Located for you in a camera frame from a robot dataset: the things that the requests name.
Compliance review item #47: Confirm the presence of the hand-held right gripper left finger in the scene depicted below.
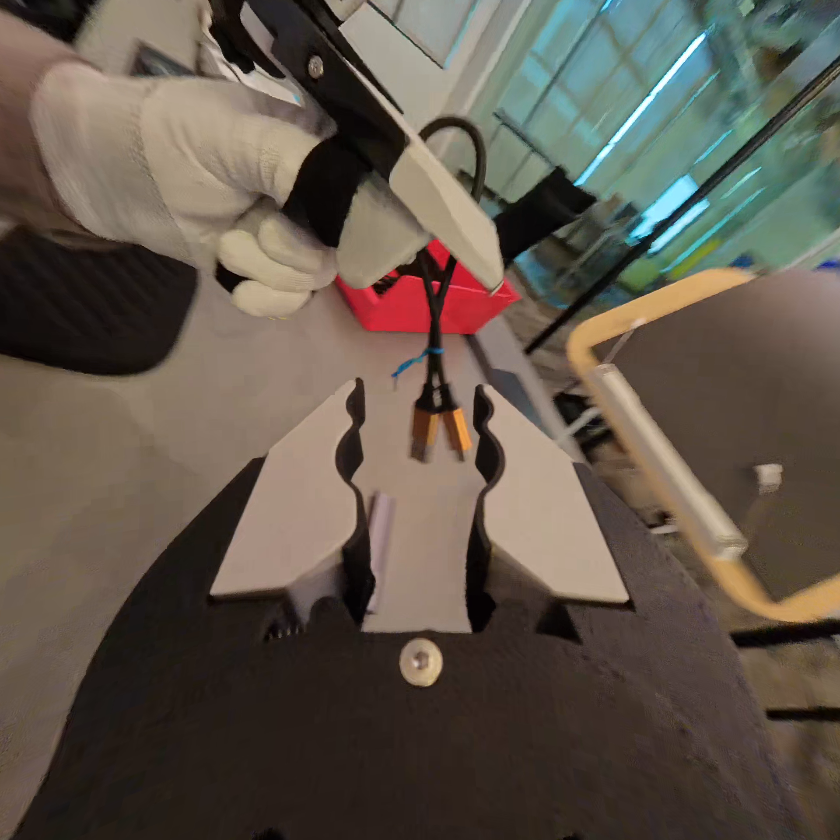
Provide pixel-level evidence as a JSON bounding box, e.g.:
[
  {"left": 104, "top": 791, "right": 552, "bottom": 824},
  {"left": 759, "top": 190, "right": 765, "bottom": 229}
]
[{"left": 209, "top": 377, "right": 378, "bottom": 627}]

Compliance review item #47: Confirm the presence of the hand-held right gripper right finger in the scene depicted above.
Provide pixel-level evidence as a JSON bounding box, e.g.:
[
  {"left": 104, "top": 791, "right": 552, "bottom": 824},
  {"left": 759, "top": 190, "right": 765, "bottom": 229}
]
[{"left": 465, "top": 384, "right": 631, "bottom": 634}]

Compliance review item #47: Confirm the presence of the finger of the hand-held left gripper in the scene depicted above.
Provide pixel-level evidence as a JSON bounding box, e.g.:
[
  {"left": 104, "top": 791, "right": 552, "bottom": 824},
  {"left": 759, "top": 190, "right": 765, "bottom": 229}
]
[{"left": 389, "top": 125, "right": 508, "bottom": 298}]

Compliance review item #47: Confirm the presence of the grey usb hub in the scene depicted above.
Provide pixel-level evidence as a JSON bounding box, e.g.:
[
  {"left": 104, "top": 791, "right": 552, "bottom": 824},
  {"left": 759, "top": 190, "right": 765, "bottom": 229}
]
[{"left": 363, "top": 492, "right": 398, "bottom": 616}]

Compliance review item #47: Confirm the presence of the red storage bin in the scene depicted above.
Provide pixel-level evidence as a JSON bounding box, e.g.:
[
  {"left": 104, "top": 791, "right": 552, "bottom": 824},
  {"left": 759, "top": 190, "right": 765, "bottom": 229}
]
[{"left": 333, "top": 238, "right": 524, "bottom": 336}]

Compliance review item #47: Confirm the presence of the black cable with gold plugs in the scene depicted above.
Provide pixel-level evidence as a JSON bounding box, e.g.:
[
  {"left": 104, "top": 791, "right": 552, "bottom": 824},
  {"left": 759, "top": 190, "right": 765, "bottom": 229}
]
[{"left": 410, "top": 116, "right": 490, "bottom": 463}]

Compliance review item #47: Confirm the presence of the blue twist tie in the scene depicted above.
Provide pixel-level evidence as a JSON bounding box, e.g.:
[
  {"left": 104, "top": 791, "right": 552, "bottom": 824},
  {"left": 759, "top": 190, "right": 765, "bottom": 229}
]
[{"left": 390, "top": 346, "right": 448, "bottom": 383}]

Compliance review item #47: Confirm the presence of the person's left forearm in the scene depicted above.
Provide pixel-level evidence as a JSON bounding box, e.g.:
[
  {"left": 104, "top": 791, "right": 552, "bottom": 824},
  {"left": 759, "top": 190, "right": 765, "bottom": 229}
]
[{"left": 0, "top": 10, "right": 83, "bottom": 231}]

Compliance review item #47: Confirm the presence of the person's left hand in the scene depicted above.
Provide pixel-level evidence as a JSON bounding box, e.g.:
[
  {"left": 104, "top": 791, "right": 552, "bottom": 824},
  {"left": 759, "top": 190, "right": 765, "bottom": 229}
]
[{"left": 29, "top": 61, "right": 342, "bottom": 317}]

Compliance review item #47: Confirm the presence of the white adjustable stand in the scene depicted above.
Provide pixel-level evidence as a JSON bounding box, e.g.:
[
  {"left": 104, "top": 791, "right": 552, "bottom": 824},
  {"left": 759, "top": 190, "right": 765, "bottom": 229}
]
[{"left": 554, "top": 363, "right": 750, "bottom": 564}]

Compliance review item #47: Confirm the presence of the black metal pole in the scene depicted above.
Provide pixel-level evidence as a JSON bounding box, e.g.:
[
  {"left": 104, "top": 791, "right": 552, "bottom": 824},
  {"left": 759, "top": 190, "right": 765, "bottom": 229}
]
[{"left": 524, "top": 52, "right": 840, "bottom": 355}]

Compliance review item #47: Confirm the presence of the black quilted pad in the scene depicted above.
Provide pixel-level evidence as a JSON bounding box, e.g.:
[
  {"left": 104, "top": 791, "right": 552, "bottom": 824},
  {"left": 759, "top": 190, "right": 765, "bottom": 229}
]
[{"left": 0, "top": 226, "right": 200, "bottom": 376}]

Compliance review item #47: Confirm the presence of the bundle of black cables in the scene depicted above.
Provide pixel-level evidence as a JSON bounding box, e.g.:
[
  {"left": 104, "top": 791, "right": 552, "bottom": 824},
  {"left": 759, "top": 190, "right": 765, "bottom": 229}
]
[{"left": 371, "top": 259, "right": 421, "bottom": 296}]

